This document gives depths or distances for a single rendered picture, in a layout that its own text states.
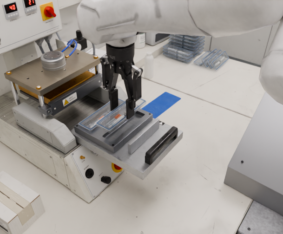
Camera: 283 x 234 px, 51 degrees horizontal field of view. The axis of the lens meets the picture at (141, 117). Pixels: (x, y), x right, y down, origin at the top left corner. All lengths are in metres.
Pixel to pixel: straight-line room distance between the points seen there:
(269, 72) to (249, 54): 3.05
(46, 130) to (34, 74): 0.19
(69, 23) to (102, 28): 1.16
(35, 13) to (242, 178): 0.90
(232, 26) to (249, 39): 2.96
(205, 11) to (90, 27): 0.27
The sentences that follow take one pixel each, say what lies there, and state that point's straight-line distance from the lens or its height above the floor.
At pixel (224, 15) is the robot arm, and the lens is 0.41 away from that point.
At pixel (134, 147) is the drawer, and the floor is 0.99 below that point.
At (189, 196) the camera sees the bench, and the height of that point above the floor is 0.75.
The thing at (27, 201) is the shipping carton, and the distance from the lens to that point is 1.00.
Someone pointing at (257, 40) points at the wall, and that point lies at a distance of 3.36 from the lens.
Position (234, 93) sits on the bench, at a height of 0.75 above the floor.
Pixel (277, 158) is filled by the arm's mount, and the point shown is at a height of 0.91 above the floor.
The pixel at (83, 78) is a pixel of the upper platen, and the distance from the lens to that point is 1.08.
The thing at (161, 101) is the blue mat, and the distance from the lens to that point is 1.48.
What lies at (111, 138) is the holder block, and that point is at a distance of 0.93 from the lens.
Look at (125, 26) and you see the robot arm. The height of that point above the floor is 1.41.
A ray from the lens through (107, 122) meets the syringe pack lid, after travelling 0.89.
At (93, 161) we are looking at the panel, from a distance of 1.04.
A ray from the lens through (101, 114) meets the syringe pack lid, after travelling 0.98.
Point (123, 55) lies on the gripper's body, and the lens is 0.78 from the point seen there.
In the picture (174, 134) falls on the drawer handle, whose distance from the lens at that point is 0.92.
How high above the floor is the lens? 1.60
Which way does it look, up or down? 38 degrees down
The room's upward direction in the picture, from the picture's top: straight up
